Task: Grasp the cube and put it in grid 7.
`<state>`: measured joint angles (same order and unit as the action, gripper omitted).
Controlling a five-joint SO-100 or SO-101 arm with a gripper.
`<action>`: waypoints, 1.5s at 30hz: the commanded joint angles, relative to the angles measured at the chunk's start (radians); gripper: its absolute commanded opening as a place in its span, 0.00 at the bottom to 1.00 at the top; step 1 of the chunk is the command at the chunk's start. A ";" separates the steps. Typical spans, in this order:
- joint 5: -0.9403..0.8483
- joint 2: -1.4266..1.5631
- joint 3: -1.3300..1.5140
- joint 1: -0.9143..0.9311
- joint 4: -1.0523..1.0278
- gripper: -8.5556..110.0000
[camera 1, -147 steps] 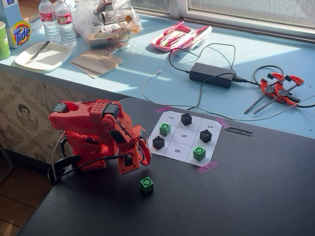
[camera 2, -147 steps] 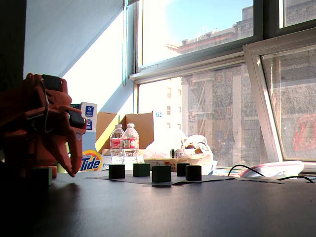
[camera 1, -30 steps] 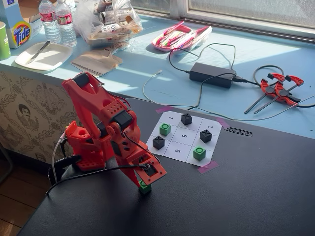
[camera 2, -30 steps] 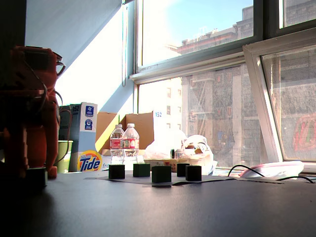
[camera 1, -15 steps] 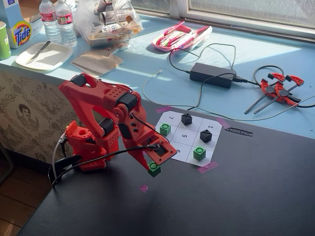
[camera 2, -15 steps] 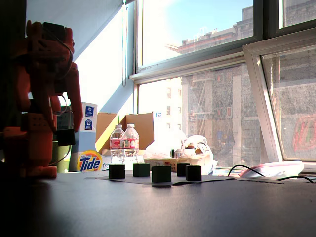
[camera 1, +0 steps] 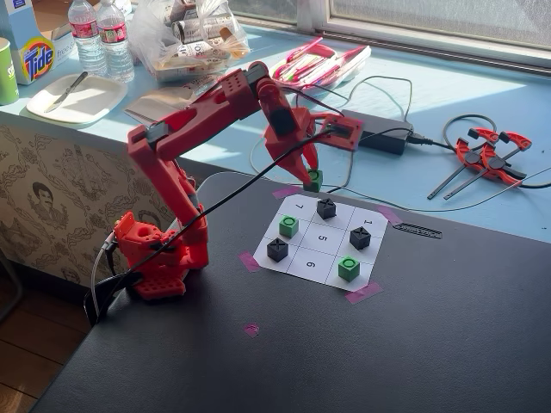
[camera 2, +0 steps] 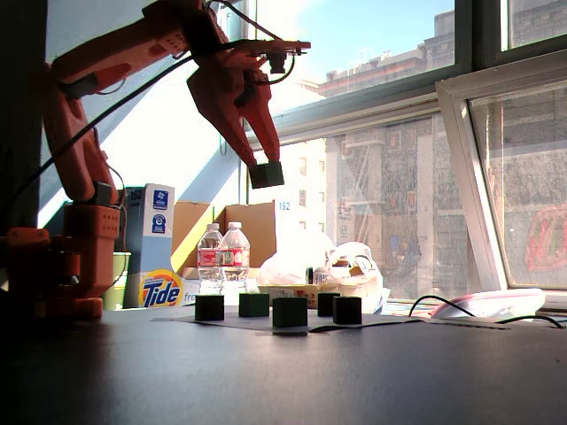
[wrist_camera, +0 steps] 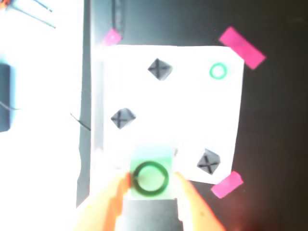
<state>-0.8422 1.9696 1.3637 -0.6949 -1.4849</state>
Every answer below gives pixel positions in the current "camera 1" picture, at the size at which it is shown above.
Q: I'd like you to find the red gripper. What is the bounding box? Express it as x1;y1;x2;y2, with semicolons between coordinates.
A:
263;107;322;189

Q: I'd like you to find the pink pen package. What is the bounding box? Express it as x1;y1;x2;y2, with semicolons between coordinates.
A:
270;36;372;89

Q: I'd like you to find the black adapter cable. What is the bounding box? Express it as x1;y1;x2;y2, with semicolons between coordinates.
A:
406;114;500;151

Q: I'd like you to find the Tide detergent cardboard box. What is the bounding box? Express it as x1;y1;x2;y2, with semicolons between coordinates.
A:
0;0;81;86

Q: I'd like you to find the white square plate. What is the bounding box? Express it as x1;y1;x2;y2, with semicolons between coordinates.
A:
26;72;129;126

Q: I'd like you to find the clear water bottle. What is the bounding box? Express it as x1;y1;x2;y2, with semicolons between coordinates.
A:
67;0;108;78
95;0;135;83

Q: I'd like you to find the black power adapter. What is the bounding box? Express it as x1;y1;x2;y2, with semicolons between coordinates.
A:
342;109;415;156

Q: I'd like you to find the red and black bar clamp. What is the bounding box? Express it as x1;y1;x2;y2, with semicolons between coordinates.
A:
427;127;500;201
443;131;534;201

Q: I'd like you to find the black camera cable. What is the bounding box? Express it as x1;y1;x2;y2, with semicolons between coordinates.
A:
95;124;345;324

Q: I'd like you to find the thin grey cable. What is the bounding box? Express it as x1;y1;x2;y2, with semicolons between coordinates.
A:
326;167;551;214

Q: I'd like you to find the red wrist camera mount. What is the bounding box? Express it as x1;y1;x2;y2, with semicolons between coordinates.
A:
313;112;363;152

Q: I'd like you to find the black table clamp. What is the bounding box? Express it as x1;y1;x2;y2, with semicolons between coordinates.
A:
84;270;143;326

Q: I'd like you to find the green paper cup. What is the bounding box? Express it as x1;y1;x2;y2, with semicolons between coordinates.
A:
0;37;21;107

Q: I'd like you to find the white numbered paper grid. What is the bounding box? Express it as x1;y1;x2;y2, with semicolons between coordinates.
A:
252;193;389;292

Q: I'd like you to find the grey adapter cable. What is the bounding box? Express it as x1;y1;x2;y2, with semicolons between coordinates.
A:
339;76;414;126

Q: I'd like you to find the green cube with circle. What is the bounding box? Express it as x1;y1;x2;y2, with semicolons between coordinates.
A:
337;256;361;280
303;169;324;194
278;214;300;238

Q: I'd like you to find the white base cable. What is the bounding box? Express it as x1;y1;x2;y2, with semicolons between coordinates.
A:
90;231;120;319

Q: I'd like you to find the black cube with cross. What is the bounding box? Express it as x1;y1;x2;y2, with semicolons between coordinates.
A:
349;226;372;251
316;197;337;220
266;237;290;263

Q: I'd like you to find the clear plastic bag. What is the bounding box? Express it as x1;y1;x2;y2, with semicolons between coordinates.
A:
128;0;251;83

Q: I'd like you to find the brown paper napkin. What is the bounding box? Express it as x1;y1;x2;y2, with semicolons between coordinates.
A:
124;83;195;124

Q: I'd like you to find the black toothed strip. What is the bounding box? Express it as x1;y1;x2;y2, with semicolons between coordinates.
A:
393;222;443;241

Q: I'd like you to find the patterned table side cover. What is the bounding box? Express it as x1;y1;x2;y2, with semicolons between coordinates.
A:
0;122;225;289

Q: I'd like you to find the window frame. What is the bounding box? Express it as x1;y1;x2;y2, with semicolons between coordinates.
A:
227;0;551;78

